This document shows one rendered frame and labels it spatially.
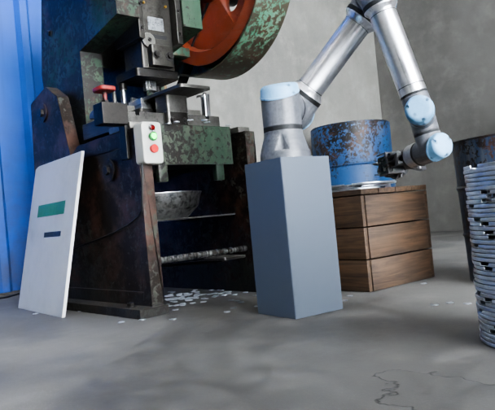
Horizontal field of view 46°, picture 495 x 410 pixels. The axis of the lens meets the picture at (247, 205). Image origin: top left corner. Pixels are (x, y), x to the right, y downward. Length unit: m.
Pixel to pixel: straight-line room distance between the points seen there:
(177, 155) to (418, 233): 0.93
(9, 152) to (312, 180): 1.99
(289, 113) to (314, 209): 0.29
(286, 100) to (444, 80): 3.66
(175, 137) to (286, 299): 0.77
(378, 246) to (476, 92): 3.23
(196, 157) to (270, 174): 0.56
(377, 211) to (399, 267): 0.22
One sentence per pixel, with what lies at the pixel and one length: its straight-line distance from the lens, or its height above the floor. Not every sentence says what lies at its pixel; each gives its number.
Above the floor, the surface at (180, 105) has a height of 0.73.
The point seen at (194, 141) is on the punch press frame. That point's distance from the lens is 2.15.
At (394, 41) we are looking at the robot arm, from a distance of 1.70.
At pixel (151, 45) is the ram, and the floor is 0.97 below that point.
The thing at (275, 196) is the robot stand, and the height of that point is 0.34.
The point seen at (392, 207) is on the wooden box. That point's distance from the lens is 2.12.
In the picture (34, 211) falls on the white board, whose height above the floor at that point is 0.39.
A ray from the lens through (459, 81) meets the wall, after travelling 5.22.
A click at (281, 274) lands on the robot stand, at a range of 1.65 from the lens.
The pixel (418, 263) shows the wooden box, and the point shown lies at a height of 0.06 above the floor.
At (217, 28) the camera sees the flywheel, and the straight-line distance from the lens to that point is 2.65.
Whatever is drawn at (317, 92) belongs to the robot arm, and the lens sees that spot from 1.85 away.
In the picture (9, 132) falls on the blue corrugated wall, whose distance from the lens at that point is 3.30.
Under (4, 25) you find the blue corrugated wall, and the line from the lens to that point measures 3.45.
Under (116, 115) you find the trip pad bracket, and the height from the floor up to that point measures 0.66.
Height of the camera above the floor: 0.30
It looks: 1 degrees up
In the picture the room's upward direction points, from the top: 5 degrees counter-clockwise
